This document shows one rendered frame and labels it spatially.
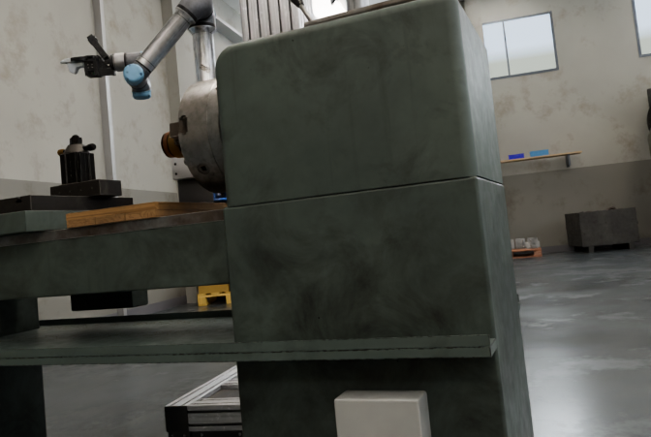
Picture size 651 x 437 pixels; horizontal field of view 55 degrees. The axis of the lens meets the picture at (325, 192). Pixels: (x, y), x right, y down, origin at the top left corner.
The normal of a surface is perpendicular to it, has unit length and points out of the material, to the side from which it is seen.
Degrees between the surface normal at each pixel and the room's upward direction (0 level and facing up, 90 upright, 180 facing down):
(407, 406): 90
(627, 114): 90
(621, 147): 90
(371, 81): 90
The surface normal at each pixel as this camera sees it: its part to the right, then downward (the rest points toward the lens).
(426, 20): -0.38, -0.03
